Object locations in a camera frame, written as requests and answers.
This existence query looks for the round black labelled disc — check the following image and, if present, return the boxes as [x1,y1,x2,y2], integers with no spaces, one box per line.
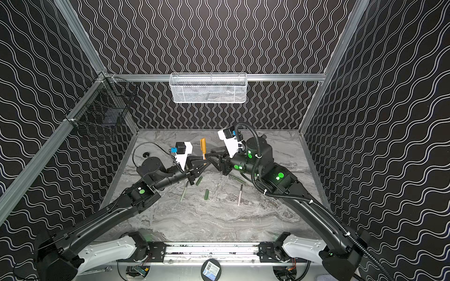
[201,259,222,281]

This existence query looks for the green pen cap upper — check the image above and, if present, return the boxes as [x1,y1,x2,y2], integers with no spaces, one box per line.
[196,176,203,186]

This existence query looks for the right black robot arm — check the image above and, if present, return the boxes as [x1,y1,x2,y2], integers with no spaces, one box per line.
[205,123,393,281]

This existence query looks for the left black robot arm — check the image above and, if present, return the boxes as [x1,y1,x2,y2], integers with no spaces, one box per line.
[34,156,211,281]

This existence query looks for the light green pen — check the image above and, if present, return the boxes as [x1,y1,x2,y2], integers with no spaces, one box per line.
[180,182,189,202]

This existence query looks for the white wire mesh basket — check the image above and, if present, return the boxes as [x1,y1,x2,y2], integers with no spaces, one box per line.
[169,73,248,104]

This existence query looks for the dark green pen middle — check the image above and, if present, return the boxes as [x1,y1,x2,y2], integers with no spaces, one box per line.
[229,174,246,185]

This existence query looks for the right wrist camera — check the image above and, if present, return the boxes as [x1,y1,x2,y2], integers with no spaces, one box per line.
[217,126,244,158]

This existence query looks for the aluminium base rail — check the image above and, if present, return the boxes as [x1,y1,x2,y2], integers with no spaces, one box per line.
[119,236,326,266]

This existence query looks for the black wire basket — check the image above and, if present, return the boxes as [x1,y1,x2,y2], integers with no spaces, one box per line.
[69,77,138,142]

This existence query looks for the pink pen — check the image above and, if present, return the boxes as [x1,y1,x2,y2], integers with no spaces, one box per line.
[237,184,243,206]

